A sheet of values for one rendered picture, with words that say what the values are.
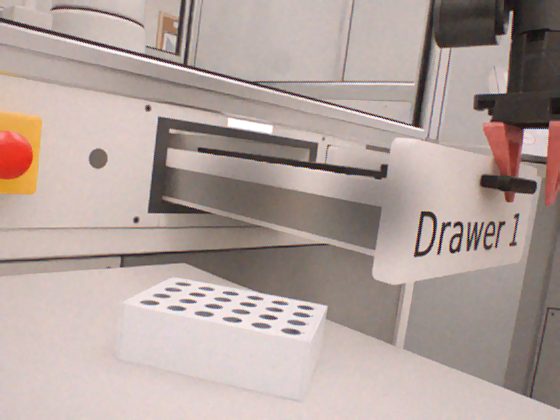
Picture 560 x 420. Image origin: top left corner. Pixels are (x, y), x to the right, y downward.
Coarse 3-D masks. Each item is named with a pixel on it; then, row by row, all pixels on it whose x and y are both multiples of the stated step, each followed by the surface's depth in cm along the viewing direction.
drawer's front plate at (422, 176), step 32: (416, 160) 39; (448, 160) 42; (480, 160) 47; (384, 192) 39; (416, 192) 39; (448, 192) 43; (480, 192) 48; (384, 224) 39; (416, 224) 40; (480, 224) 49; (512, 224) 56; (384, 256) 39; (448, 256) 45; (480, 256) 51; (512, 256) 57
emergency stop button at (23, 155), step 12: (0, 132) 42; (12, 132) 42; (0, 144) 41; (12, 144) 42; (24, 144) 43; (0, 156) 41; (12, 156) 42; (24, 156) 43; (0, 168) 42; (12, 168) 42; (24, 168) 43
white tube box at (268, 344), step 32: (160, 288) 38; (192, 288) 39; (224, 288) 40; (128, 320) 33; (160, 320) 33; (192, 320) 32; (224, 320) 33; (256, 320) 33; (288, 320) 34; (320, 320) 35; (128, 352) 33; (160, 352) 33; (192, 352) 32; (224, 352) 32; (256, 352) 31; (288, 352) 31; (320, 352) 39; (224, 384) 32; (256, 384) 32; (288, 384) 31
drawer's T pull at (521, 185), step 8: (488, 176) 47; (496, 176) 46; (504, 176) 44; (512, 176) 44; (480, 184) 47; (488, 184) 47; (496, 184) 46; (504, 184) 44; (512, 184) 44; (520, 184) 45; (528, 184) 47; (536, 184) 48; (520, 192) 46; (528, 192) 47
